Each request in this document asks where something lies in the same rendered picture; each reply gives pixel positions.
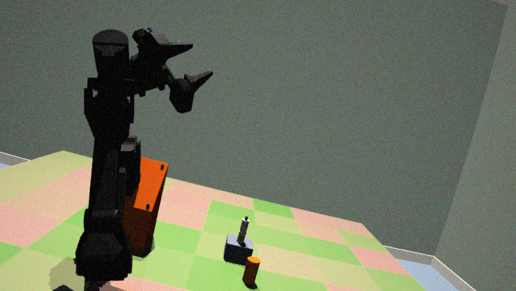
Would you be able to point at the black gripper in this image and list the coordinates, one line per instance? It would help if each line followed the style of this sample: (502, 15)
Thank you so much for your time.
(182, 90)

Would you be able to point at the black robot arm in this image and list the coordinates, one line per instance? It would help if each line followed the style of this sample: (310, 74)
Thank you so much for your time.
(106, 253)

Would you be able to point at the dark grey marker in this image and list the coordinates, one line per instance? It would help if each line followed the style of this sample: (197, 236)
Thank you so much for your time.
(243, 229)

